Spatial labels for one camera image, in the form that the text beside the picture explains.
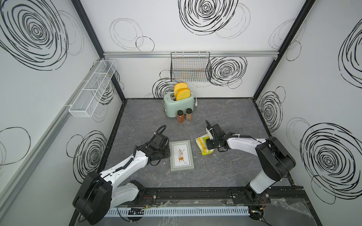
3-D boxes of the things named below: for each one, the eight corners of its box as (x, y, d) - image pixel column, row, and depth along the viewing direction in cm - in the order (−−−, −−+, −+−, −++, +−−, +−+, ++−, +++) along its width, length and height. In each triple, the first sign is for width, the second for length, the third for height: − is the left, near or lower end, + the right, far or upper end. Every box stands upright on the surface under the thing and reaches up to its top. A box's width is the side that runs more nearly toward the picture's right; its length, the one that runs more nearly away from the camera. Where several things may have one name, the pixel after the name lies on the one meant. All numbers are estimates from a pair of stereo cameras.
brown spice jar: (186, 120, 107) (186, 113, 100) (185, 116, 110) (186, 108, 103) (191, 120, 107) (192, 113, 100) (191, 116, 110) (191, 108, 103)
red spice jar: (179, 124, 106) (179, 115, 98) (176, 119, 109) (175, 111, 101) (184, 121, 108) (184, 113, 100) (181, 117, 110) (181, 109, 102)
